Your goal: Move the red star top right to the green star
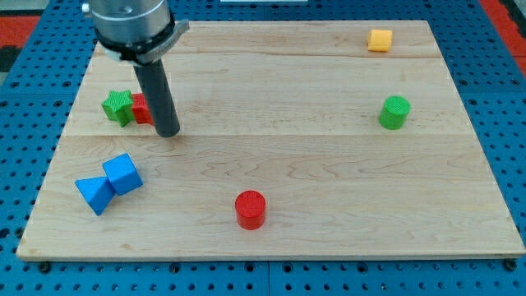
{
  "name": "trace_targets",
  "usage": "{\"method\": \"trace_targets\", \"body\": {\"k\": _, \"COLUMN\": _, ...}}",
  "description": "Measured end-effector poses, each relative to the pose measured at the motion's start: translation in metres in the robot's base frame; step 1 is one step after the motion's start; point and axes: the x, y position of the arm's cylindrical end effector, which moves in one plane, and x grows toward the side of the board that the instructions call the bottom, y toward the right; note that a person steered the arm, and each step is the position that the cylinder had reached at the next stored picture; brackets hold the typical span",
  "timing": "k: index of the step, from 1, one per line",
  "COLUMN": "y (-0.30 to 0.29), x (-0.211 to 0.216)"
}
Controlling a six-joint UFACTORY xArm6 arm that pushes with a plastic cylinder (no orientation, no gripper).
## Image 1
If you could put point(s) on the green star block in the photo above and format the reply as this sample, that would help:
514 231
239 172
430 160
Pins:
118 107

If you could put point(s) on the red star block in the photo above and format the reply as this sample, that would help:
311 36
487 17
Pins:
140 109

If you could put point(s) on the blue triangular prism block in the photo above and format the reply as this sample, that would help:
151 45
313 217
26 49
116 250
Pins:
97 192

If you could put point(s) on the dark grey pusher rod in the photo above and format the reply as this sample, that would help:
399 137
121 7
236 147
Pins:
155 87

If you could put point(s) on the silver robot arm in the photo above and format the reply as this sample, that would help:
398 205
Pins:
141 32

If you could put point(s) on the light wooden board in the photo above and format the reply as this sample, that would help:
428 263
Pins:
289 109

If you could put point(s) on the yellow block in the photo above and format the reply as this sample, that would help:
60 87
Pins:
379 40

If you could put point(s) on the blue cube block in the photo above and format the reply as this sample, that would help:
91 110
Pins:
122 174

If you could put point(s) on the red cylinder block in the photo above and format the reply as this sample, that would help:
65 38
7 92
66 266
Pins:
250 207

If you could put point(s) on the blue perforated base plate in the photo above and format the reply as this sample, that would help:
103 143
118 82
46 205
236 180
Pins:
41 86

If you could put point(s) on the green cylinder block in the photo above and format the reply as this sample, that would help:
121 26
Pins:
394 112

